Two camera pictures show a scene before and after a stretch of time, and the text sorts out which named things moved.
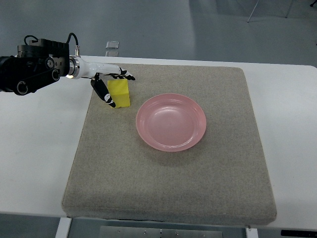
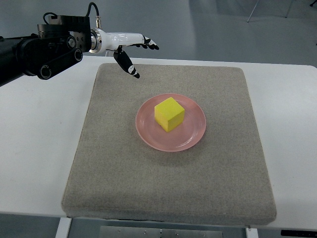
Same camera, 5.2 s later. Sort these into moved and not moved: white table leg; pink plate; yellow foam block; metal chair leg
Moved: yellow foam block
Not moved: pink plate; white table leg; metal chair leg
